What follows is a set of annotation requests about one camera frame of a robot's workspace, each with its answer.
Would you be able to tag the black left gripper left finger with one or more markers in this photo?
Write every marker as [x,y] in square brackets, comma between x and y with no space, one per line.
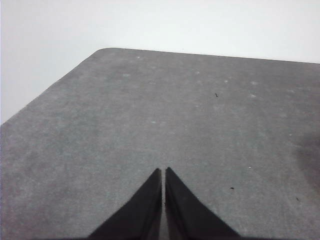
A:
[140,215]

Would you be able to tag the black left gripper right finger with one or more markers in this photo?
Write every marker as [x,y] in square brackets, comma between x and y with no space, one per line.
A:
[187,215]

